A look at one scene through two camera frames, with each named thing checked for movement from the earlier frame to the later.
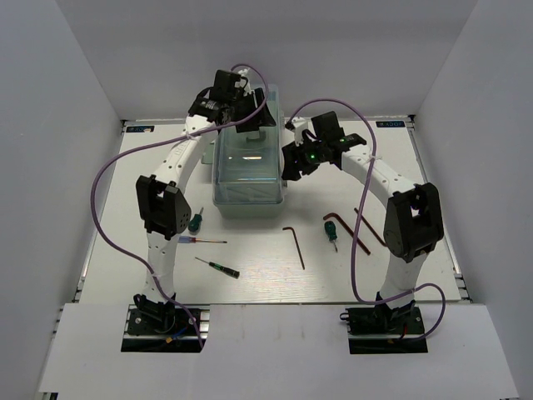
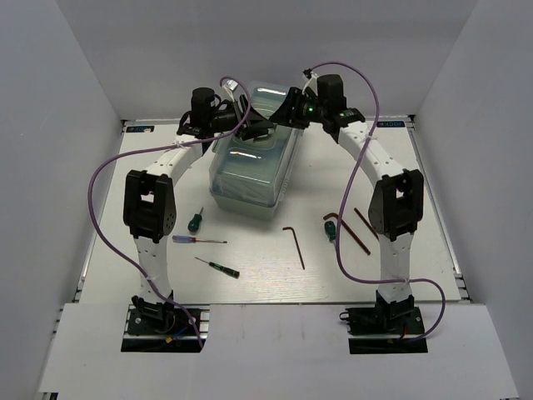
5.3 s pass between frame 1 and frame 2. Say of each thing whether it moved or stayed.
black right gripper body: moved
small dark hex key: stayed
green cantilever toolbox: stayed
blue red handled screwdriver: stayed
